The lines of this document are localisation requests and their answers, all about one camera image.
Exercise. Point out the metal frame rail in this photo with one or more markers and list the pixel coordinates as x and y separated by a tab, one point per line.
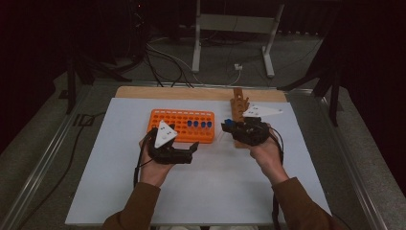
48	156
351	172

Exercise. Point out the person's right hand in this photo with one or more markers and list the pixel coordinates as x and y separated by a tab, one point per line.
271	159

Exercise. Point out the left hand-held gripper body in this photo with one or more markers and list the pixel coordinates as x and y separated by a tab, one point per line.
164	135

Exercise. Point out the blue-capped test tube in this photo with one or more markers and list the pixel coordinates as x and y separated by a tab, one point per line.
228	121
209	124
203	124
189	123
196	124

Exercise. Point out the white plug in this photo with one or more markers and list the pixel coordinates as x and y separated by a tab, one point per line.
238	66

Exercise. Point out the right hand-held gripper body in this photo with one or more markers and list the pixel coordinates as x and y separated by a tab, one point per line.
252	132

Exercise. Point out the wooden tube rack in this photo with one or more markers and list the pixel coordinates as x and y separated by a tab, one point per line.
238	102

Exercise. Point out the black tripod stand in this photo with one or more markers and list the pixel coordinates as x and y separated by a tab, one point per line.
333	96
72	83

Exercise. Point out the person's left hand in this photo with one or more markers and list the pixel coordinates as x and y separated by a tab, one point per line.
153	174

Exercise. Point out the white table mat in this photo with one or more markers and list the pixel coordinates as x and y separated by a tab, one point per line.
210	191

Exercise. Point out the orange plastic tube rack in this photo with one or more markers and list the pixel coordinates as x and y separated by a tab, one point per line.
204	135

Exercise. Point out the white metal stand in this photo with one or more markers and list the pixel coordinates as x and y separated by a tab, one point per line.
236	23

